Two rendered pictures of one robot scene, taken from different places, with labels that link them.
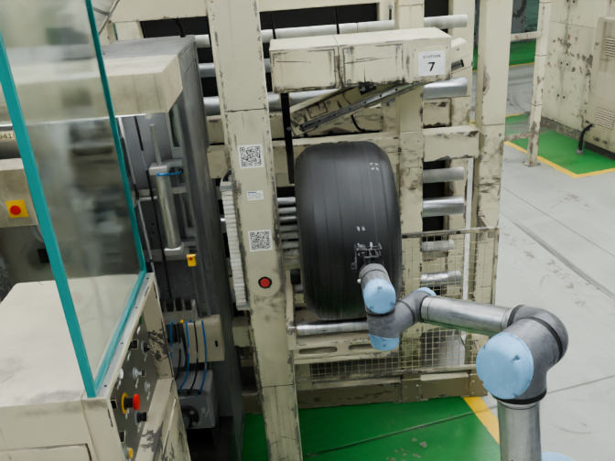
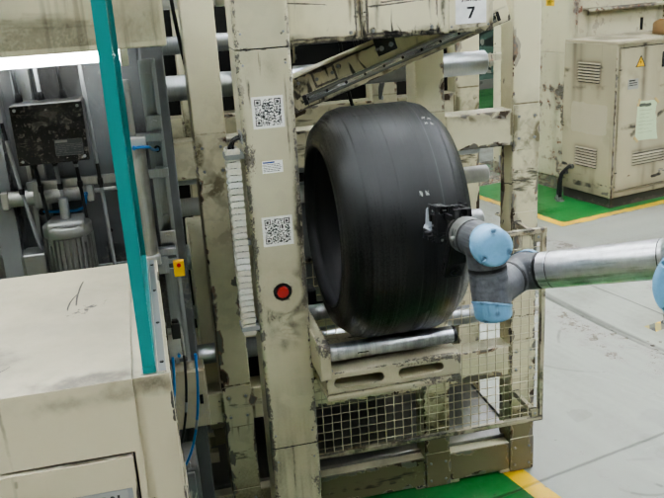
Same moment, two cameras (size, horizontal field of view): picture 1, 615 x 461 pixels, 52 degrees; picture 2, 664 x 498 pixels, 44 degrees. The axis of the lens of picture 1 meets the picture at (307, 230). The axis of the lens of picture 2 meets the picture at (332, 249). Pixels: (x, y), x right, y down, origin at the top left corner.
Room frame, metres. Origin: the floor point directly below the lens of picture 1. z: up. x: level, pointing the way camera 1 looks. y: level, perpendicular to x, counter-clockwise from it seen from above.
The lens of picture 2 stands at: (-0.06, 0.44, 1.80)
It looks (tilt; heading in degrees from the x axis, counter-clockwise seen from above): 18 degrees down; 348
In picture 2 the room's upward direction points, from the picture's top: 3 degrees counter-clockwise
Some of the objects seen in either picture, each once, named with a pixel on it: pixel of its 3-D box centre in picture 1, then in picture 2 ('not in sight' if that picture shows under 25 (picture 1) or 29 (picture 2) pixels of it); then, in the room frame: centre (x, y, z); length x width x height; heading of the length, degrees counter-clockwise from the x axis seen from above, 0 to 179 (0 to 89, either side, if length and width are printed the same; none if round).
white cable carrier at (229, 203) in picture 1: (236, 245); (242, 242); (1.90, 0.24, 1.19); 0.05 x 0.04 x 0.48; 0
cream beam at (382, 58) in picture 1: (357, 59); (374, 9); (2.25, -0.22, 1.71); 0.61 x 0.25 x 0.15; 90
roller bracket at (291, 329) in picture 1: (291, 307); (309, 333); (1.95, 0.08, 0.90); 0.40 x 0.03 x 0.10; 0
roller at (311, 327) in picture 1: (345, 325); (390, 343); (1.81, -0.10, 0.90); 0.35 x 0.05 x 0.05; 90
